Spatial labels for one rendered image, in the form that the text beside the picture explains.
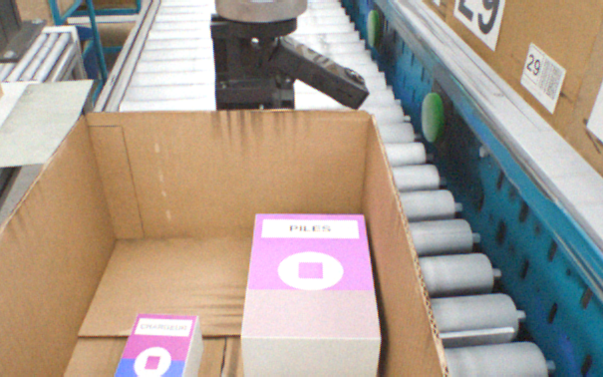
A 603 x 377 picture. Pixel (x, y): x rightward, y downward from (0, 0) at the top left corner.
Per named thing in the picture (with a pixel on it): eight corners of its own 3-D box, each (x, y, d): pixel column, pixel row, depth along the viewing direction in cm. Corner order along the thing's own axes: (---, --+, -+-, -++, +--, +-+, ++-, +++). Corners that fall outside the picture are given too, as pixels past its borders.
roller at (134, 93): (117, 81, 99) (116, 105, 97) (393, 70, 103) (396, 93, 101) (123, 95, 103) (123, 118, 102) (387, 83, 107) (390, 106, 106)
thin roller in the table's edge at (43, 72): (60, 32, 125) (29, 79, 102) (69, 31, 125) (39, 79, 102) (62, 40, 126) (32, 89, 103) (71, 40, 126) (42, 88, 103)
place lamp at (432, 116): (416, 128, 81) (422, 85, 76) (425, 128, 81) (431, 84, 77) (430, 152, 75) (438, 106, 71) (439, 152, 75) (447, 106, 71)
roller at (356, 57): (132, 61, 113) (127, 60, 108) (374, 52, 117) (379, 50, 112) (134, 85, 114) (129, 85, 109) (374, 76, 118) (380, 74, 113)
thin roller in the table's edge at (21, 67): (38, 33, 124) (1, 81, 101) (46, 33, 124) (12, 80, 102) (40, 41, 125) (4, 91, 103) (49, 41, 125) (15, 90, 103)
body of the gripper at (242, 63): (219, 110, 62) (210, 4, 55) (294, 107, 62) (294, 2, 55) (218, 143, 56) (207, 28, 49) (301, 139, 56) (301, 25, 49)
